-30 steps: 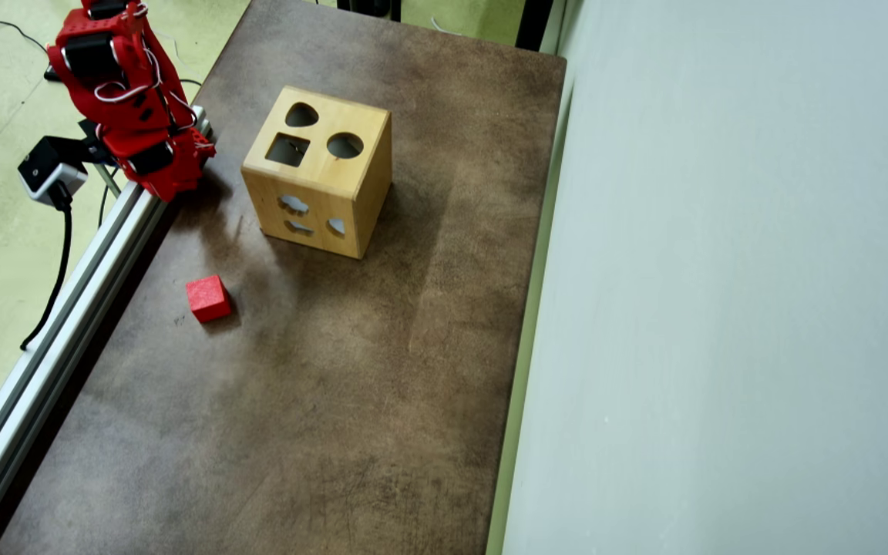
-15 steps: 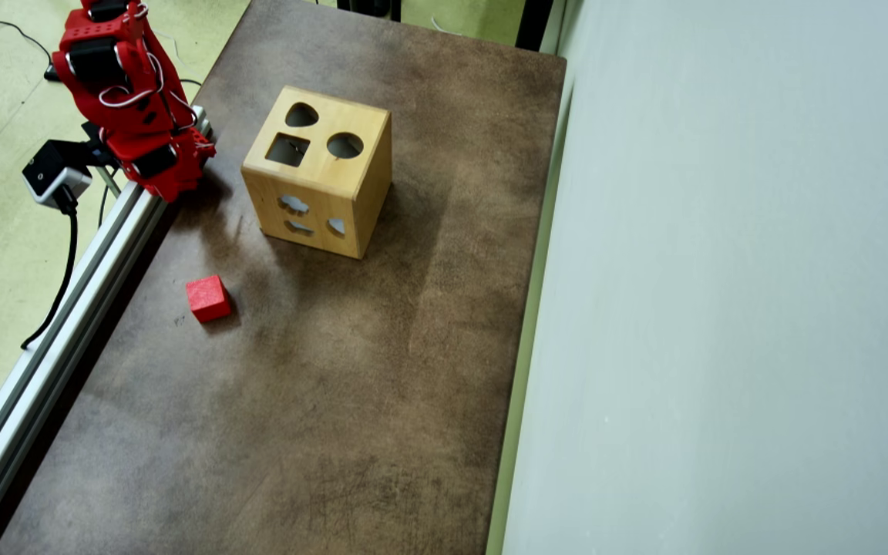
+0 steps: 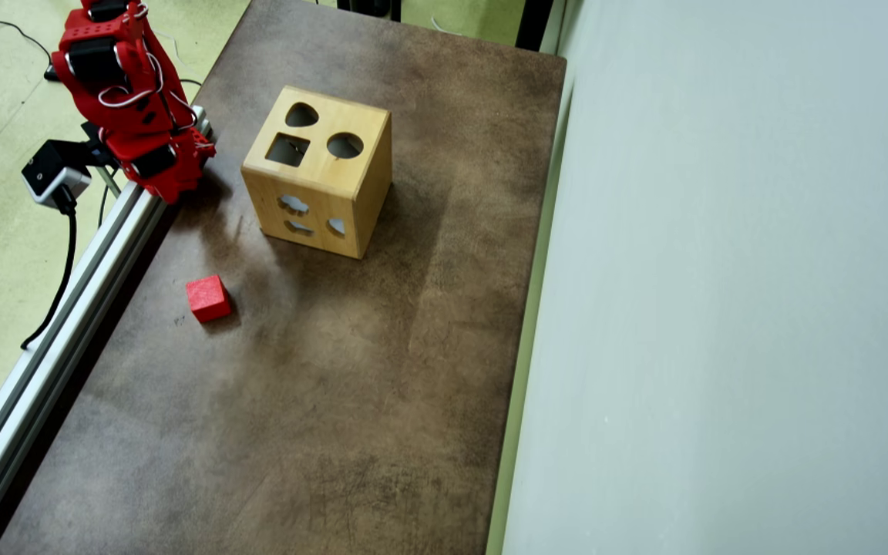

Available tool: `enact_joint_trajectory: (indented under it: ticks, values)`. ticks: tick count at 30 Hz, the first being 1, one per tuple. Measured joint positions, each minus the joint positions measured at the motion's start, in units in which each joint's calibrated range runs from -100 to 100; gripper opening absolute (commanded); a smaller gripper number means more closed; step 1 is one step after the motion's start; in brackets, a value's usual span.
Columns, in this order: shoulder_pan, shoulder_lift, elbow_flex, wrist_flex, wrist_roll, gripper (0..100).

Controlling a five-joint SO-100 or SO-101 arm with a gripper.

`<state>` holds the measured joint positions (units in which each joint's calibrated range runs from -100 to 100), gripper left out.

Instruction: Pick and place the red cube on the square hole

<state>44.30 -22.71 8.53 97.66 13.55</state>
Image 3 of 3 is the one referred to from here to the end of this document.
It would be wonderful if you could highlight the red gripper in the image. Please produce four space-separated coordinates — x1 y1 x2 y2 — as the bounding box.
101 123 217 206

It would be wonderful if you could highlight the red cube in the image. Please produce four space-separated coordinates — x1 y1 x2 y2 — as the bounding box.
185 274 233 324

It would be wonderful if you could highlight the blue clamp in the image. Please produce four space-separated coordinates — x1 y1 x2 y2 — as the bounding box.
80 122 123 197

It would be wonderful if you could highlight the wooden shape sorter box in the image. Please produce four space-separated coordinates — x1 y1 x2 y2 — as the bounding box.
240 85 393 261

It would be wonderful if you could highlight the black object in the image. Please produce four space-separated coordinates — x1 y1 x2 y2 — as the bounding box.
336 0 402 21

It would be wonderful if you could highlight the black camera cable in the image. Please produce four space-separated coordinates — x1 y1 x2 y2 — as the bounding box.
20 193 79 352

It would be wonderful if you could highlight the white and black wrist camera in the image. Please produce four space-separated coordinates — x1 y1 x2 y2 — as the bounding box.
21 139 93 208

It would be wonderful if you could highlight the aluminium profile rail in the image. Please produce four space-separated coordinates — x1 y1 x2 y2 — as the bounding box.
0 104 212 555

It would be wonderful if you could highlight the black post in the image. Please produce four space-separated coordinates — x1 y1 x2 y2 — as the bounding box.
516 0 555 53

